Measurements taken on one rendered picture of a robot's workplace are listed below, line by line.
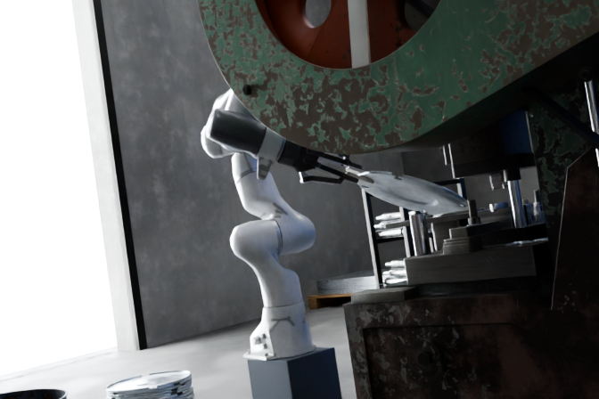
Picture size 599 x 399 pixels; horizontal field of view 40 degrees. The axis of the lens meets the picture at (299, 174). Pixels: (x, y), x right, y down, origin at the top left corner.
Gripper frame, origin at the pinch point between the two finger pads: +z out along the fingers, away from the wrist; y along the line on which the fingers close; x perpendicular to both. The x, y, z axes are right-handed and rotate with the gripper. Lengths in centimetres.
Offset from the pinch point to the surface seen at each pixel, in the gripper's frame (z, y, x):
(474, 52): -4, 8, -69
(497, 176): 24.6, 4.0, -23.4
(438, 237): 19.5, -10.6, -11.0
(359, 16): -21, 16, -49
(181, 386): -15, -64, 97
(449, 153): 14.5, 7.2, -17.5
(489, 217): 24.4, -5.9, -25.0
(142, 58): -86, 169, 506
